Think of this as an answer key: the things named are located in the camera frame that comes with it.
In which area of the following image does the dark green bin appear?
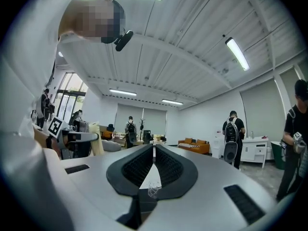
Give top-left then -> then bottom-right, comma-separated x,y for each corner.
270,141 -> 287,170

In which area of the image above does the light wooden board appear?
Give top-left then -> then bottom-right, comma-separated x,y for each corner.
88,121 -> 104,157

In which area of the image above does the black grey backpack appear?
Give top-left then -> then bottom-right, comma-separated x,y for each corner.
223,117 -> 241,164
127,121 -> 137,144

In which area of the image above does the person's white shirt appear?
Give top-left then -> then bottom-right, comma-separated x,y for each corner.
0,0 -> 82,231

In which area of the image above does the orange sofa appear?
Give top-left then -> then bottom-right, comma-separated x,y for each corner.
178,138 -> 210,155

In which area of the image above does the black head-worn camera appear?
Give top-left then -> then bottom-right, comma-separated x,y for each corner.
114,30 -> 134,52

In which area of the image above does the person's head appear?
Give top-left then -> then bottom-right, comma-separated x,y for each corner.
58,0 -> 126,44

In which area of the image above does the glass entrance door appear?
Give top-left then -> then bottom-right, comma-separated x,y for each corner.
53,72 -> 89,128

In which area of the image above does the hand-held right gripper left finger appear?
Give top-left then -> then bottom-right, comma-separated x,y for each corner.
106,143 -> 154,197

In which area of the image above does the orange office chair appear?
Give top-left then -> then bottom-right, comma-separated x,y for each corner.
102,124 -> 114,140

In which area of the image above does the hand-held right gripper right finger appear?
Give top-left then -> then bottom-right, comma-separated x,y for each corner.
154,144 -> 199,201

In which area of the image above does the grey sofa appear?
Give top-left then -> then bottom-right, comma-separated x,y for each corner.
101,139 -> 122,153

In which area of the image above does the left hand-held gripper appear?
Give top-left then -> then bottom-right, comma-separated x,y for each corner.
47,115 -> 100,160

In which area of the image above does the person's left forearm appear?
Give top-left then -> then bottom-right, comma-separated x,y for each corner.
32,126 -> 61,160

